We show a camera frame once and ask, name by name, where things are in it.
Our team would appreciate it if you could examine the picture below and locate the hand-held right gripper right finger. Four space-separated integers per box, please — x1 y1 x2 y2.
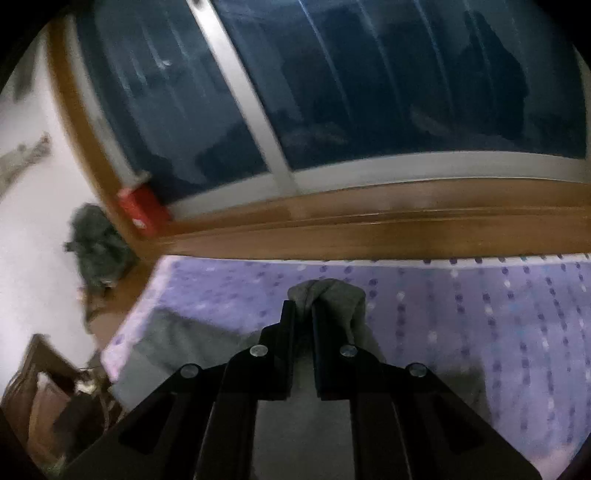
311 305 543 480

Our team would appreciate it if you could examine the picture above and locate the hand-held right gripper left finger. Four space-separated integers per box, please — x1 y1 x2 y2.
60 300 296 480

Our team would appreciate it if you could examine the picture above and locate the wooden window bench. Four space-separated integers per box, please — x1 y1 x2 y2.
46 18 591 352

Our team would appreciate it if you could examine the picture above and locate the purple dotted bed sheet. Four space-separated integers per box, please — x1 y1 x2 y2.
100 253 591 480

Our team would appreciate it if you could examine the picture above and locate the red box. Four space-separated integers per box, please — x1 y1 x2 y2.
116 185 171 237

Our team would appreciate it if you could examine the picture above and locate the dark green cloth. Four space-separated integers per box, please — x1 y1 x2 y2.
64 204 139 289

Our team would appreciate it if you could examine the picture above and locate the wooden furniture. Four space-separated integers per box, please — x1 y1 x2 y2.
0 335 125 480

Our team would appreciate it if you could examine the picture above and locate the white framed window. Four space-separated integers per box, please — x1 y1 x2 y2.
65 0 591 217

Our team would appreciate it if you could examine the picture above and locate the grey wall decoration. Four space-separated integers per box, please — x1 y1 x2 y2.
0 134 51 199

